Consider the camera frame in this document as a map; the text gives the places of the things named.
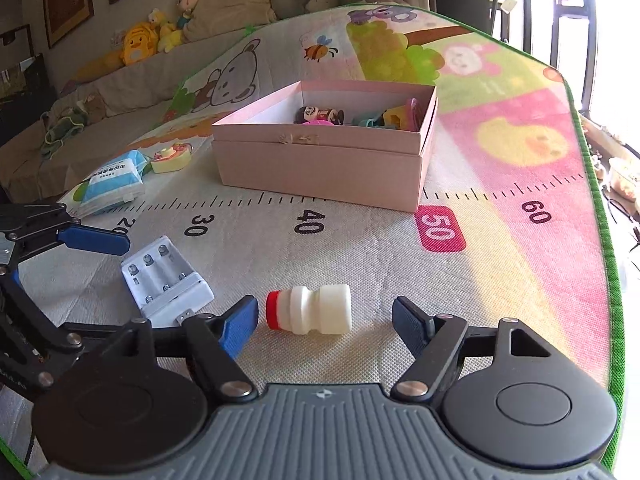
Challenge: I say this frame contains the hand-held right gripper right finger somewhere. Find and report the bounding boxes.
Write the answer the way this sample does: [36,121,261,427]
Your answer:
[390,296,556,403]

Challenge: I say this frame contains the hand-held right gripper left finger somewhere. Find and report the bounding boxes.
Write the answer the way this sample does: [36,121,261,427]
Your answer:
[102,295,260,403]

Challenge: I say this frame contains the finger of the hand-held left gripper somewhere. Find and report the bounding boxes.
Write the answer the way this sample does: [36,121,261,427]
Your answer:
[0,270,188,358]
[0,202,132,262]

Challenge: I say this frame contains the white bottle with red cap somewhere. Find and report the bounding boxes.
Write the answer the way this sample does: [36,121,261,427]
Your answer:
[265,284,352,336]

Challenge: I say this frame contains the white battery charger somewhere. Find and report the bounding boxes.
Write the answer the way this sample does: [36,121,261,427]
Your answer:
[121,236,216,328]

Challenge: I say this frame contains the pink cardboard box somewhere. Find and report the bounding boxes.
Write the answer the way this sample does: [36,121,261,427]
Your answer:
[211,79,439,213]

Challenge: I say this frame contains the orange plastic toy mould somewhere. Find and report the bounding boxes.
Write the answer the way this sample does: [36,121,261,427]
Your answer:
[382,105,408,129]

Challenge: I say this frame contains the pink plastic net scoop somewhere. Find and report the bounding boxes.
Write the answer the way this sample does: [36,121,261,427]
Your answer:
[404,97,425,132]

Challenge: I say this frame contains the black-haired doll figure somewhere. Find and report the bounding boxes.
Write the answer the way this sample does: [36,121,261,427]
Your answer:
[294,106,346,125]

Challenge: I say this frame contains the blue white tissue pack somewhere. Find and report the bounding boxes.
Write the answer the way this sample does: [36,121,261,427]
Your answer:
[75,150,151,218]

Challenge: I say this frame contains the colourful cartoon play mat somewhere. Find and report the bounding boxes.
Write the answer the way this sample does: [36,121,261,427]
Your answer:
[0,2,626,480]

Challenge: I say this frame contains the yellow pink cake toy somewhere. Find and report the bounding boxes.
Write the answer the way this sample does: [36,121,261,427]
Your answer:
[150,142,193,175]

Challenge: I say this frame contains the green cloth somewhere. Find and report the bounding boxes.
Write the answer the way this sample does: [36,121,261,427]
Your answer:
[40,110,88,158]

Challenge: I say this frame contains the brown plush toy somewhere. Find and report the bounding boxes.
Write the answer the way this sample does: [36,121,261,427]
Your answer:
[80,95,108,121]

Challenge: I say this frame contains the beige covered sofa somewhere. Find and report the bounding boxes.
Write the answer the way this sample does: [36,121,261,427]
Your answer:
[0,0,401,201]

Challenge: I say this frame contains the long yellow plush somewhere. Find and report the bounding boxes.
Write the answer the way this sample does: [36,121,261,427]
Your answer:
[65,52,126,86]

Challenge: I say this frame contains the small yellow duck plush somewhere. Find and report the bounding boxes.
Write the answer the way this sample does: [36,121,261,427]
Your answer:
[147,8,183,53]

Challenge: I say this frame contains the brown-haired cartoon doll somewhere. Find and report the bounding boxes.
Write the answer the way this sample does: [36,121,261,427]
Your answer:
[175,0,199,31]

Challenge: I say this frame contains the clear plastic container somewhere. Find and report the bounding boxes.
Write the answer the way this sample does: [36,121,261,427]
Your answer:
[607,157,640,197]

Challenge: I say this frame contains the beige pillow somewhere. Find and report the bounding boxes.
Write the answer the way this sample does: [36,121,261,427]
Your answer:
[182,0,278,43]

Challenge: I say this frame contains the narrow framed wall picture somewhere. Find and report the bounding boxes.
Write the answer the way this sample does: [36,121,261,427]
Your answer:
[42,0,95,50]

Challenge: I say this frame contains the black metal window frame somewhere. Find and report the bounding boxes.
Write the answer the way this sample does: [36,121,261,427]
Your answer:
[485,0,601,111]

